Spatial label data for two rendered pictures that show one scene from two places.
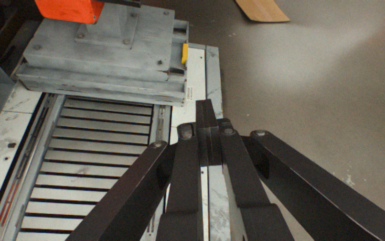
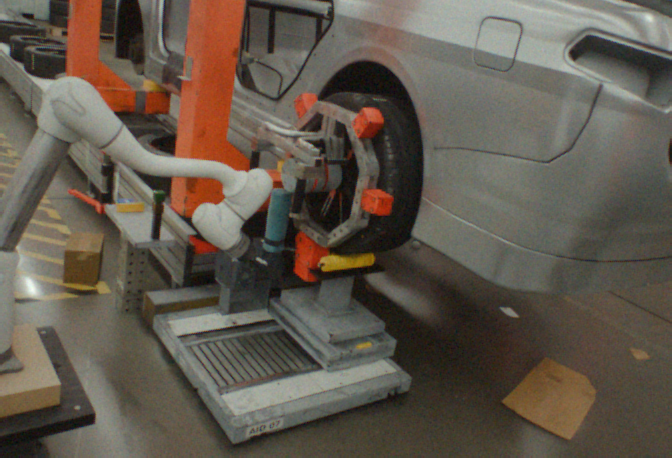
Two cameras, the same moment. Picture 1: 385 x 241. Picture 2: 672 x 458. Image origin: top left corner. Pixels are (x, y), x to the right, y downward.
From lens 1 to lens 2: 2.16 m
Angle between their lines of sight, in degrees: 64
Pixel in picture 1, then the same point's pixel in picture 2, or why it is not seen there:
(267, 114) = (394, 445)
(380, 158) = not seen: outside the picture
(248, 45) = (464, 413)
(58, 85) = (281, 315)
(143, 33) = (345, 318)
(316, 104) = not seen: outside the picture
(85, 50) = (307, 305)
